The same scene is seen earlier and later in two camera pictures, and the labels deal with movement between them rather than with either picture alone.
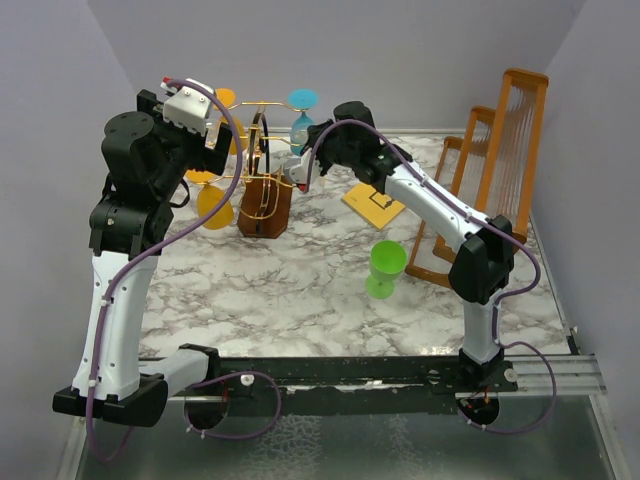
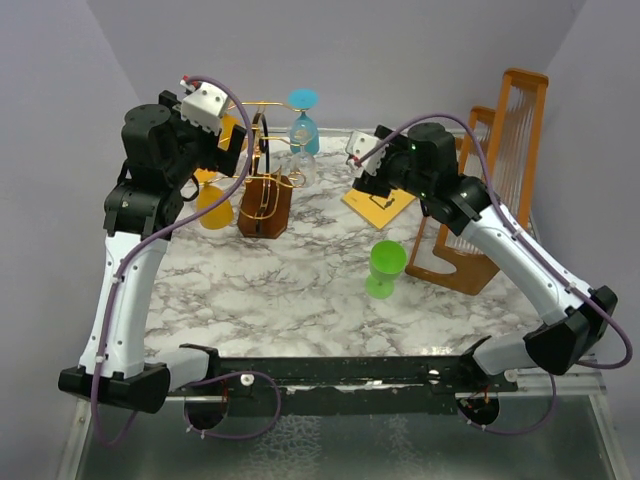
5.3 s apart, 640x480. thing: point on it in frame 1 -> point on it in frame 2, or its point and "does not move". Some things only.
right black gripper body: [331, 151] -> [393, 172]
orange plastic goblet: [209, 197] does not move
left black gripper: [205, 158] does not move
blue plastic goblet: [301, 99] does not move
